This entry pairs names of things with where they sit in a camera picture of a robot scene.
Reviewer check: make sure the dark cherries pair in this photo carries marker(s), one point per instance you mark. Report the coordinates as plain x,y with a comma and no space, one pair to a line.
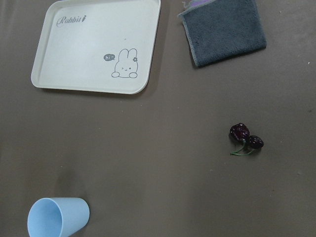
241,134

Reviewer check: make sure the blue plastic cup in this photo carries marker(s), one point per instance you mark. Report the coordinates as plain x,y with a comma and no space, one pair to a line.
57,217

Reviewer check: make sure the cream rabbit tray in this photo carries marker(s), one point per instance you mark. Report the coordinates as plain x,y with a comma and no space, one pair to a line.
97,45

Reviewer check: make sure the grey folded cloth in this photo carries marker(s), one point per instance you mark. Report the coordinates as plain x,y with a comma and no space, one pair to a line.
220,29

